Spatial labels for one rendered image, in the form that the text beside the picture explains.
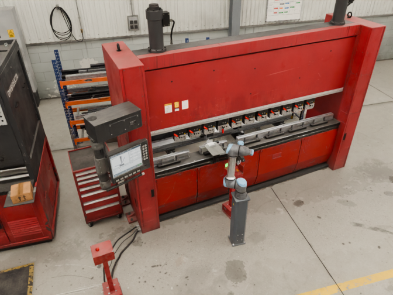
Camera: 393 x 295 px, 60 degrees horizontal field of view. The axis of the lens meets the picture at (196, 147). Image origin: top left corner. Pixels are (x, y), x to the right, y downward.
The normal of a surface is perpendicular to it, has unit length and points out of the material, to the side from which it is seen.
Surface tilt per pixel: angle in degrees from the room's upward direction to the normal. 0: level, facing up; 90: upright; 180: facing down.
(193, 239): 0
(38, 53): 90
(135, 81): 90
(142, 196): 90
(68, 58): 90
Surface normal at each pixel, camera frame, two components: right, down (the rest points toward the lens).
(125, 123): 0.64, 0.43
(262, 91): 0.40, 0.51
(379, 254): -0.01, -0.83
